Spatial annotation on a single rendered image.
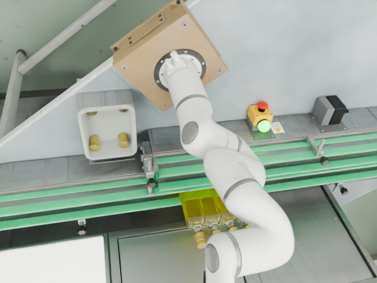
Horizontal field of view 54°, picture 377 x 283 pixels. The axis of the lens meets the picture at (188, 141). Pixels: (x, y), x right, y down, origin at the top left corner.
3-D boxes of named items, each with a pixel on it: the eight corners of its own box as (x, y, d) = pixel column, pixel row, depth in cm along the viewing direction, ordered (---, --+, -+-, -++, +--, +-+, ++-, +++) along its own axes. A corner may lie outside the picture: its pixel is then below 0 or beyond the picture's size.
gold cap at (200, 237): (193, 237, 121) (196, 249, 118) (194, 232, 118) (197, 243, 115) (203, 236, 122) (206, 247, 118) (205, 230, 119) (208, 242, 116)
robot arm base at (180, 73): (146, 59, 101) (156, 96, 91) (187, 38, 99) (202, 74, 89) (169, 94, 113) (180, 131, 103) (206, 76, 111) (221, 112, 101)
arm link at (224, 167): (243, 172, 72) (288, 190, 82) (196, 108, 89) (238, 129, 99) (214, 205, 75) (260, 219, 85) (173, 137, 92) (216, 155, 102)
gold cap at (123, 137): (129, 135, 130) (131, 143, 127) (123, 141, 132) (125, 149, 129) (122, 131, 128) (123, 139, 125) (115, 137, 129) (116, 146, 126)
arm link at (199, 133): (189, 87, 91) (207, 134, 81) (224, 106, 100) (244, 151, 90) (165, 112, 96) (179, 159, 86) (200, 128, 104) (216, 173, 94)
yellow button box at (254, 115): (245, 118, 140) (252, 131, 134) (248, 103, 134) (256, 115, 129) (262, 116, 141) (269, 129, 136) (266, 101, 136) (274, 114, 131)
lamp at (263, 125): (255, 128, 134) (258, 134, 132) (258, 119, 131) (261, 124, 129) (267, 127, 135) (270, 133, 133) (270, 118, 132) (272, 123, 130)
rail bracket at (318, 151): (302, 139, 136) (318, 166, 127) (308, 124, 131) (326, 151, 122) (312, 138, 137) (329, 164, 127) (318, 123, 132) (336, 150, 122)
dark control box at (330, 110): (311, 112, 145) (321, 126, 139) (317, 95, 139) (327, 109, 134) (330, 110, 147) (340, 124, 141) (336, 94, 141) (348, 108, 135)
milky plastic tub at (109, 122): (85, 143, 131) (86, 161, 125) (76, 92, 115) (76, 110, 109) (134, 138, 134) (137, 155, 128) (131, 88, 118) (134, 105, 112)
